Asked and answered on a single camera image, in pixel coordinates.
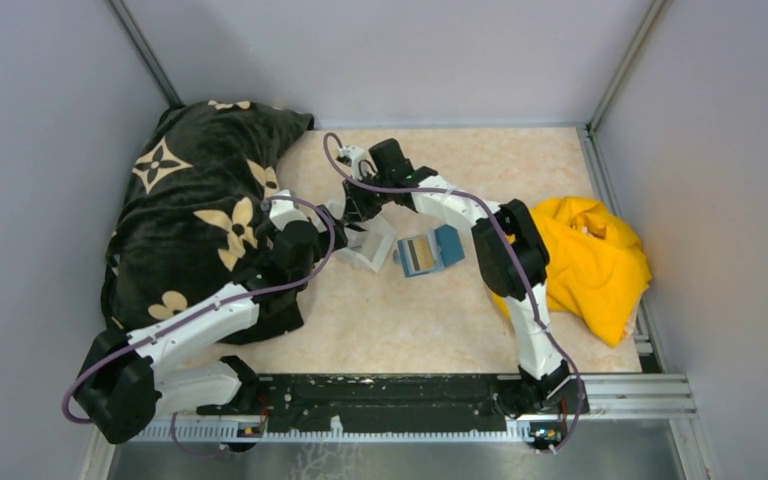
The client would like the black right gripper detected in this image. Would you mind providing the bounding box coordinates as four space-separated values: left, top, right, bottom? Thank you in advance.
342 171 392 225

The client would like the white plastic card tray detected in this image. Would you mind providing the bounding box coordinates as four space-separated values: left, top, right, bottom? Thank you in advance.
325 200 397 273

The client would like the gold striped credit card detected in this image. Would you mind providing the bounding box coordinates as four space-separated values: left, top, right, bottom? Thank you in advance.
402 236 436 275

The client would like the blue leather card holder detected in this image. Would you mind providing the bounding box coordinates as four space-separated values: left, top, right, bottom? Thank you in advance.
393 225 465 278

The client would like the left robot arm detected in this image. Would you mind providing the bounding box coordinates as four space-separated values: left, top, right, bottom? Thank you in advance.
62 220 347 444

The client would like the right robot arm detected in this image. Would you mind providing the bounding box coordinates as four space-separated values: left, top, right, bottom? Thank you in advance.
326 138 571 412

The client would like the black floral blanket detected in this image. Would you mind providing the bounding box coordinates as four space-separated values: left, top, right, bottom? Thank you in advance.
100 100 315 332

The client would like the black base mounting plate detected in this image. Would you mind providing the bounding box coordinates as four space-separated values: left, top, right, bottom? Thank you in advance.
195 372 591 435

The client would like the yellow cloth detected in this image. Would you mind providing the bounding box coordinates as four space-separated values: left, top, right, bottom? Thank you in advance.
530 196 652 348

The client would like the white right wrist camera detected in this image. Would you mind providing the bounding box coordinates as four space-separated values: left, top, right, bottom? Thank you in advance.
337 145 377 180

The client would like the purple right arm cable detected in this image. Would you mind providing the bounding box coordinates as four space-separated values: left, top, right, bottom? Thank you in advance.
322 132 587 455

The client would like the aluminium frame rail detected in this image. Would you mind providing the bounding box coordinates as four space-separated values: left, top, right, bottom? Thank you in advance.
95 372 698 445

